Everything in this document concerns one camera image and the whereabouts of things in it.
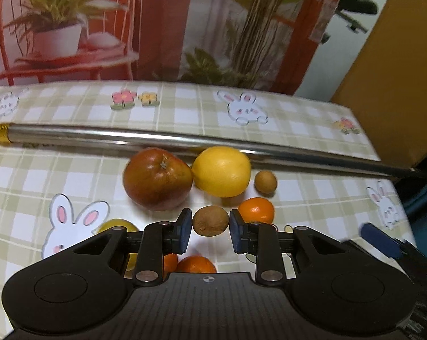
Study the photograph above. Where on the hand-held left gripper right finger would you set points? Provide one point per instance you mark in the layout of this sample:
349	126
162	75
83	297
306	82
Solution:
235	231

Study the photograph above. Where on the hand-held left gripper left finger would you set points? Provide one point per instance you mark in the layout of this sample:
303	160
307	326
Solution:
185	229

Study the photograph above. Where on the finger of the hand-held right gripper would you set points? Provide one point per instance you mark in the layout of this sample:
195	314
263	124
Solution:
379	239

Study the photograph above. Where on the small brown round fruit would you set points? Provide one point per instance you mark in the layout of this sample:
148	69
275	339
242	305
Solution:
265	182
210	220

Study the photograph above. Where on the red apple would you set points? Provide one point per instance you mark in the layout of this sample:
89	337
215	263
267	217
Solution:
153	180

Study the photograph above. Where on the small orange tangerine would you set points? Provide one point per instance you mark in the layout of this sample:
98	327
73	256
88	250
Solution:
195	265
170	262
257	209

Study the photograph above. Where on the teal cloth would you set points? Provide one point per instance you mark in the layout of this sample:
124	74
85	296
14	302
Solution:
426	202

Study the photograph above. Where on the yellow lemon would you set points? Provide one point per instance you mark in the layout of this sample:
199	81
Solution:
220	171

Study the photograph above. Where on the yellow-green round fruit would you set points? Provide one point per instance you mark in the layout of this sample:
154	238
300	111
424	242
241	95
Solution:
119	225

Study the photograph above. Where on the telescopic metal back scratcher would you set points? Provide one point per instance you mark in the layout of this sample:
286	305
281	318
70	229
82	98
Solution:
128	138

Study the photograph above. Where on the checked bunny print tablecloth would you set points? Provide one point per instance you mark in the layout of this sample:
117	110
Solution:
93	113

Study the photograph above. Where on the wooden board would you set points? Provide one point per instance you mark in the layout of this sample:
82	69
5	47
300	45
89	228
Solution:
394	78

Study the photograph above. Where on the printed room scene backdrop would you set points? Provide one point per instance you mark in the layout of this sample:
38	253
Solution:
163	24

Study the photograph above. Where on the black office chair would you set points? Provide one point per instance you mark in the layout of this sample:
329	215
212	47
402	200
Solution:
355	1

